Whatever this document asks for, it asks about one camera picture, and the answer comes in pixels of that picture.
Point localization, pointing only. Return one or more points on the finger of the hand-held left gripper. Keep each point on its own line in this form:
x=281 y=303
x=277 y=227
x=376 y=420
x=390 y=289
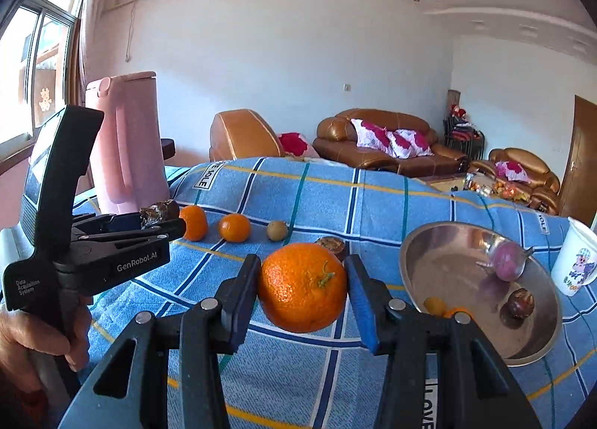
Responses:
x=154 y=230
x=121 y=222

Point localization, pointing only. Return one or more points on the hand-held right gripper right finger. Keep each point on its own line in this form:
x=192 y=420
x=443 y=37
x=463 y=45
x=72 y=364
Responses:
x=364 y=312

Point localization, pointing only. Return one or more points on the tall brown vase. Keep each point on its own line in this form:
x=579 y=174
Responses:
x=454 y=100

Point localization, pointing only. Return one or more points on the brown leather armchair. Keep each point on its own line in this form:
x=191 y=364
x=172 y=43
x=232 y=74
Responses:
x=536 y=163

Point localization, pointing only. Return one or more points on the dark brown water chestnut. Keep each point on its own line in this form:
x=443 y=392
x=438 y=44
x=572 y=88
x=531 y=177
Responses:
x=331 y=247
x=163 y=211
x=520 y=303

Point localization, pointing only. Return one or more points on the pink kettle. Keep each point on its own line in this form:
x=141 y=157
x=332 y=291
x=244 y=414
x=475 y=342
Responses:
x=135 y=144

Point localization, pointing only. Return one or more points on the small orange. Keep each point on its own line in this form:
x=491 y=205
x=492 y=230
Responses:
x=234 y=227
x=193 y=222

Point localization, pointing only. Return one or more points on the person's left hand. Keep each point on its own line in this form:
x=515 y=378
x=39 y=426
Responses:
x=23 y=345

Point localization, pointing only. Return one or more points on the pile of colourful snacks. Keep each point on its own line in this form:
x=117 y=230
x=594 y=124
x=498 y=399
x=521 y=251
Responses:
x=499 y=188

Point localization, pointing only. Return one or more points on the stack of dark chairs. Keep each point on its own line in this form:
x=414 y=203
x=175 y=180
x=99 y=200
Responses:
x=461 y=135

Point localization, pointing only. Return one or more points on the brown wooden door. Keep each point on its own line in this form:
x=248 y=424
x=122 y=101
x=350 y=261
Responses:
x=580 y=153

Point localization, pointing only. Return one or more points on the coffee table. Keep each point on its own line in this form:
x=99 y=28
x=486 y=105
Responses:
x=443 y=184

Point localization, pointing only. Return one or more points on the tiny kumquat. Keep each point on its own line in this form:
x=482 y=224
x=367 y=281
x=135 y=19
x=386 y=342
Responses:
x=436 y=305
x=453 y=313

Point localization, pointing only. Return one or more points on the long brown leather sofa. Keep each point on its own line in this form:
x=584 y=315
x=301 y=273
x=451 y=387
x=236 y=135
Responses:
x=336 y=130

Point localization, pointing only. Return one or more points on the stainless steel bowl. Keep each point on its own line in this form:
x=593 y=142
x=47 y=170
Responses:
x=447 y=265

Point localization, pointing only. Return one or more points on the tan leather sofa section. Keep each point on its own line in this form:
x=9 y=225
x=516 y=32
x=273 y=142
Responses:
x=242 y=135

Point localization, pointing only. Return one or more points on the window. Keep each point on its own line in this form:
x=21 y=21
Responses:
x=46 y=60

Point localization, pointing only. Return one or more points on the pink pillow with red rose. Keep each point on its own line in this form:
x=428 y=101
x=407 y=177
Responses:
x=296 y=144

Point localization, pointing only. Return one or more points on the white pillow with magenta flowers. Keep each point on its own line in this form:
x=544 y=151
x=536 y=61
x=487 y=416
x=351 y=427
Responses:
x=368 y=132
x=396 y=144
x=512 y=171
x=417 y=142

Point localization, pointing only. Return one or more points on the brown kiwi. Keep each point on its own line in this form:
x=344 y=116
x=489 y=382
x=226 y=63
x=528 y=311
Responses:
x=277 y=230

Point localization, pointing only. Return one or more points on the dark maroon stool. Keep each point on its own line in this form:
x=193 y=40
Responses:
x=168 y=149

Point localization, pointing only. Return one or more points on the blue plaid blanket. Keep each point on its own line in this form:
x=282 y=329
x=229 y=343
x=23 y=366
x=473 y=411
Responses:
x=373 y=205

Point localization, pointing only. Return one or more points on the purple red onion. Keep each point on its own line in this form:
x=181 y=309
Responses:
x=510 y=261

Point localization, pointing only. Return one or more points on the large orange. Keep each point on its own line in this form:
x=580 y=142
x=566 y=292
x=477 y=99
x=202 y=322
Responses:
x=302 y=286

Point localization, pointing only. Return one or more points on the white cartoon print cup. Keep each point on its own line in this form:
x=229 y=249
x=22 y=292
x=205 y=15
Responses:
x=571 y=251

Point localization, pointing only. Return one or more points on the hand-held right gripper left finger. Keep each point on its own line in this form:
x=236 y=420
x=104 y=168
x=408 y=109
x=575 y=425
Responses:
x=245 y=307

